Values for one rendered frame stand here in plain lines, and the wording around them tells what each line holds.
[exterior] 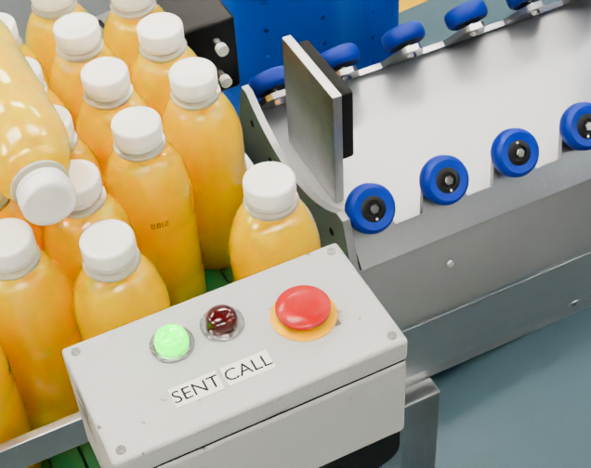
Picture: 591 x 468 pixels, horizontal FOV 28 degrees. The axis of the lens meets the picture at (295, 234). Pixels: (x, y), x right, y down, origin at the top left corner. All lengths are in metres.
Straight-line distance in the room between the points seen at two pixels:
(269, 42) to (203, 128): 0.68
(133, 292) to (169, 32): 0.26
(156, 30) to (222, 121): 0.10
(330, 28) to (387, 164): 0.52
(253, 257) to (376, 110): 0.35
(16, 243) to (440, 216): 0.41
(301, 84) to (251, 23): 0.57
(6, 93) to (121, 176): 0.12
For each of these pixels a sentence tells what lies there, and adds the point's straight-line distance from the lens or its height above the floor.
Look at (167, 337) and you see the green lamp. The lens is 0.74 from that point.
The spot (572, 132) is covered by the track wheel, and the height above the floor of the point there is 0.97.
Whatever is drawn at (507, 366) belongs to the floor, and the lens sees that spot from 2.14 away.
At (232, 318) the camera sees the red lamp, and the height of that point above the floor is 1.11.
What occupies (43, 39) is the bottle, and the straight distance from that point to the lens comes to 1.09.
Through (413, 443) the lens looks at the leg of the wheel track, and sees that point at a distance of 1.37.
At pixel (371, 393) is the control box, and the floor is 1.06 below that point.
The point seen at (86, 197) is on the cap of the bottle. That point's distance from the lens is 0.86.
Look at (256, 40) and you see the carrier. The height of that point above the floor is 0.72.
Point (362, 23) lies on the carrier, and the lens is 1.63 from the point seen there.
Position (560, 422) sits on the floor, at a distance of 2.08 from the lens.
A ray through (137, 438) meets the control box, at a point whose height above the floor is 1.10.
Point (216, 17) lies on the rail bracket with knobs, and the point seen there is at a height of 1.00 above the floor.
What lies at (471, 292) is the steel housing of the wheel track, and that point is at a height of 0.84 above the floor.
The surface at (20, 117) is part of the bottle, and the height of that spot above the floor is 1.17.
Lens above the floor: 1.68
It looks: 46 degrees down
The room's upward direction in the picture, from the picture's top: 4 degrees counter-clockwise
